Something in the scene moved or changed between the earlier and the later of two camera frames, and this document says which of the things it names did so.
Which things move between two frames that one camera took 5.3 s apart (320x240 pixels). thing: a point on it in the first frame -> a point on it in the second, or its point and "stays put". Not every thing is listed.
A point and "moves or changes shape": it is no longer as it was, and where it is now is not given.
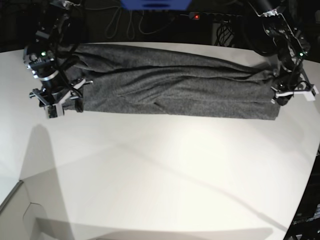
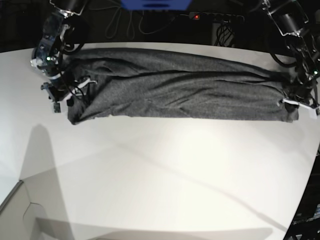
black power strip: [196, 15] stays put
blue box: [156, 5] stays put
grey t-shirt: [134, 79] moves or changes shape
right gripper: [290, 88] -> [282, 100]
